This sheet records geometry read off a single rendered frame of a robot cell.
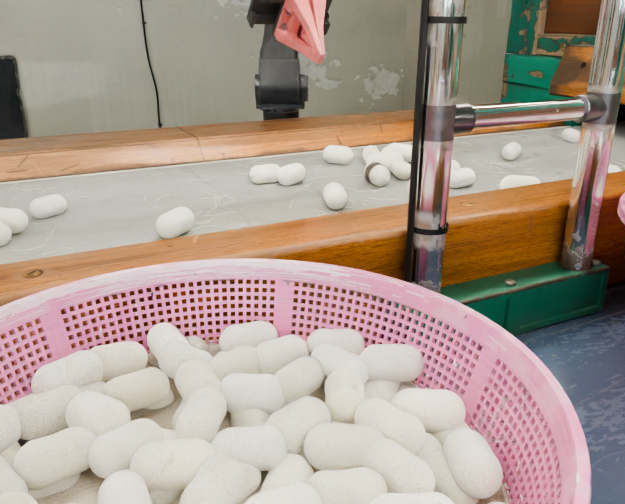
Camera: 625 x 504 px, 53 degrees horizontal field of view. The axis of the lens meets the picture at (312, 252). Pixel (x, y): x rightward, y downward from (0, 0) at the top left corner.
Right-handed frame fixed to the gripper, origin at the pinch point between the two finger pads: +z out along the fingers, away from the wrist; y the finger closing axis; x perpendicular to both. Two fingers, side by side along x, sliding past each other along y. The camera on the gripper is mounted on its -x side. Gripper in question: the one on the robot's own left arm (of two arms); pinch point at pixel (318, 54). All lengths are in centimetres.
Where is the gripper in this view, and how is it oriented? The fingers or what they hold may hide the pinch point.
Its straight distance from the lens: 74.1
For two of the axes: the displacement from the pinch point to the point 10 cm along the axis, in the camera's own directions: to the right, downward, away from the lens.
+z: 3.4, 8.5, -4.1
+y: 8.9, -1.5, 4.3
